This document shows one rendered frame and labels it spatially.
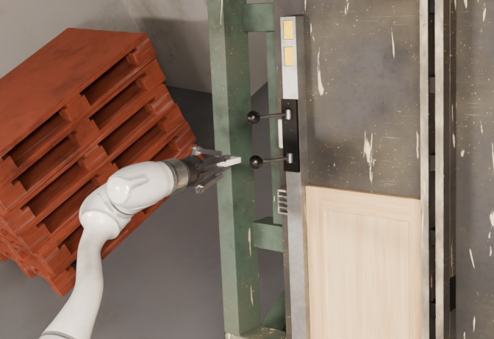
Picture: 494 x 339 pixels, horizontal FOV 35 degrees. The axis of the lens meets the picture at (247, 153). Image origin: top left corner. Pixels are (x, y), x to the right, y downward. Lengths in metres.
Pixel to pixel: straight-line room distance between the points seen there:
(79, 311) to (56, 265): 2.81
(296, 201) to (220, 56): 0.47
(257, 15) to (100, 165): 2.37
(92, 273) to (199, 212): 2.84
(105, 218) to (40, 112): 2.38
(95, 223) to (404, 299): 0.81
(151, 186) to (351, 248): 0.60
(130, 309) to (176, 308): 0.28
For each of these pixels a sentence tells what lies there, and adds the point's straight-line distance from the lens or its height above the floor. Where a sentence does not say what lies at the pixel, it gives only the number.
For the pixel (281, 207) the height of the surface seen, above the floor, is 1.26.
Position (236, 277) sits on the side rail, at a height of 1.07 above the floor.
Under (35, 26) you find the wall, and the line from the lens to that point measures 5.42.
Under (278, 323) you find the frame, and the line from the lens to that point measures 2.59.
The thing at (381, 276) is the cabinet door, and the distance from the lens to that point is 2.12.
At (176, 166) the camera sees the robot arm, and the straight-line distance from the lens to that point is 1.95.
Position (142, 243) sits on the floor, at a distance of 4.57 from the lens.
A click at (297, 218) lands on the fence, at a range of 2.19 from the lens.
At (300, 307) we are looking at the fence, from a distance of 2.28.
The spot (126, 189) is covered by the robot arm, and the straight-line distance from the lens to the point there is 1.84.
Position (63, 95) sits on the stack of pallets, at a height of 0.93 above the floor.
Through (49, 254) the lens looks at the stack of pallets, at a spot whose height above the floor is 0.28.
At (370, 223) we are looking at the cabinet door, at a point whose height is 1.24.
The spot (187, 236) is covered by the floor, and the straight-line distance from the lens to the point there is 4.45.
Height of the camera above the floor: 2.60
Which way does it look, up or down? 32 degrees down
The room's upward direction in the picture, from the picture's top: 25 degrees counter-clockwise
